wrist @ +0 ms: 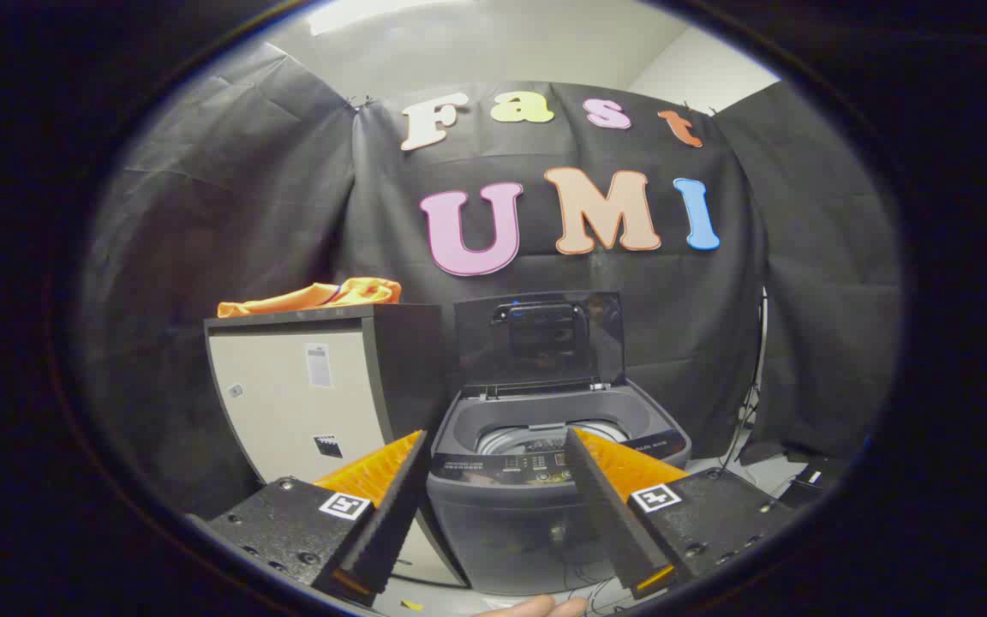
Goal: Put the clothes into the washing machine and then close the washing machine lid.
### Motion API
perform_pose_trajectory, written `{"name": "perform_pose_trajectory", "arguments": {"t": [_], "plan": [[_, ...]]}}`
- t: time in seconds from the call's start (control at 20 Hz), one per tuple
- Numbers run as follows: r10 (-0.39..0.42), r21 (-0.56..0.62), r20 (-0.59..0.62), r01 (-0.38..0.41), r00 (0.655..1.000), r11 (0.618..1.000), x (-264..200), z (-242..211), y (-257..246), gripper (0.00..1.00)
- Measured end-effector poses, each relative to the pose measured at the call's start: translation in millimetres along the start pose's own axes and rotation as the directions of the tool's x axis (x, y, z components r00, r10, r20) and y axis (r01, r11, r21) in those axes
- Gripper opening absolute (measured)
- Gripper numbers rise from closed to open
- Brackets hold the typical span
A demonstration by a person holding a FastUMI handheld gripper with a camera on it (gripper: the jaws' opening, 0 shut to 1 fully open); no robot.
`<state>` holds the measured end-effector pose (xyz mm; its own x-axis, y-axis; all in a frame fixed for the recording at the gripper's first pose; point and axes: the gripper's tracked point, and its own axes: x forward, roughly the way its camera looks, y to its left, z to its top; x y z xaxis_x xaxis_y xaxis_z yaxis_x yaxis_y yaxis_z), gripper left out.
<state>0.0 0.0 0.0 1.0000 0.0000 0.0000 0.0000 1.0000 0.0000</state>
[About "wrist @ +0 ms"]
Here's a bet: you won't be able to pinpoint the grey cabinet with black frame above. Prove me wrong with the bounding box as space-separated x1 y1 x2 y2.
204 303 469 592

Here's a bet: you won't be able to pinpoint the thin floor cables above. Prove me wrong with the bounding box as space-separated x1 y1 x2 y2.
555 572 636 616

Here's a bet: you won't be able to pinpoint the orange garment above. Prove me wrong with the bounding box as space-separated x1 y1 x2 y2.
218 277 403 319

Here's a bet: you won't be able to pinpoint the black backdrop cloth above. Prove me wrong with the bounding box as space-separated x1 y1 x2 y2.
74 43 904 515

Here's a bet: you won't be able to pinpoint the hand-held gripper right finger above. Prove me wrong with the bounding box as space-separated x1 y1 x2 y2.
564 427 796 601

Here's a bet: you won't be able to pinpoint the grey washing machine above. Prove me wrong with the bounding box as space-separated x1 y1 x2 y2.
425 384 693 596

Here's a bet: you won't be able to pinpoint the black backdrop stand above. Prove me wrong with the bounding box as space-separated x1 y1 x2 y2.
721 287 770 476

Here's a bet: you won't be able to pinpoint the black floor equipment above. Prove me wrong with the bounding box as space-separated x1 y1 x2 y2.
742 441 850 508

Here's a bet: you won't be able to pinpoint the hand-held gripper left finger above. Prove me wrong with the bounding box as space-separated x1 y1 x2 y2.
188 430 433 608

